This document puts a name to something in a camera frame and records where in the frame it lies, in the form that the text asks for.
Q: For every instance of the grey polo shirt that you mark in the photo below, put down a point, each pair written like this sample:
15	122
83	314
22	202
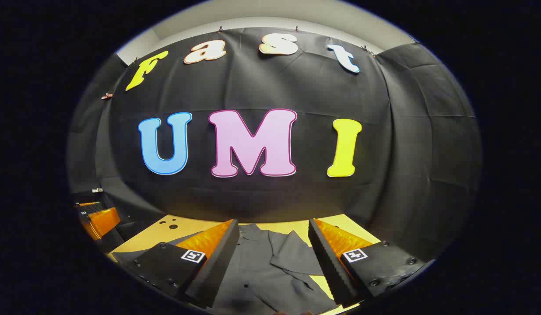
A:
261	271

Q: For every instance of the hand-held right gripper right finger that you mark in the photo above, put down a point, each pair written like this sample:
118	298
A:
329	267

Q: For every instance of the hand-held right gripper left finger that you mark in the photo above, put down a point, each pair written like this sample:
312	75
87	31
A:
218	271

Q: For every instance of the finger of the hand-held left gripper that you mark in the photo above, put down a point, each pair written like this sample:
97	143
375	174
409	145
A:
100	221
89	206

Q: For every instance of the black backdrop cloth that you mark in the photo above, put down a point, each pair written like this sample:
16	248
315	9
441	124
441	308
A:
253	197

